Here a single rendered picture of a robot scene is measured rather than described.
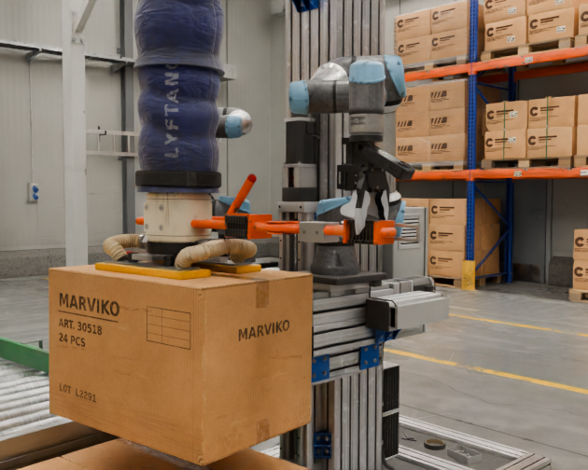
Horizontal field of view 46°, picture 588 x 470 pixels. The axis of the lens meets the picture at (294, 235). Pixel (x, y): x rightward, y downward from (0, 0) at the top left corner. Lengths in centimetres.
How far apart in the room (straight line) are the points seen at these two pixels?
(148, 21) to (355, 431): 150
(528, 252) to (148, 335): 925
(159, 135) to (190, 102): 12
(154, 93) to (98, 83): 1047
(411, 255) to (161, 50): 121
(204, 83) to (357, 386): 120
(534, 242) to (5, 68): 828
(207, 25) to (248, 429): 100
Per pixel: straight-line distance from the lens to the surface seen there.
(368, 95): 148
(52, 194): 1179
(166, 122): 180
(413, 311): 213
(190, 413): 163
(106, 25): 1255
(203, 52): 183
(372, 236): 146
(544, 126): 920
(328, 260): 206
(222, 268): 184
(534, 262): 1063
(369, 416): 255
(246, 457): 204
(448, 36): 1002
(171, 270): 171
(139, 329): 172
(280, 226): 160
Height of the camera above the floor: 128
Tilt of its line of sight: 3 degrees down
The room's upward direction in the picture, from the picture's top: straight up
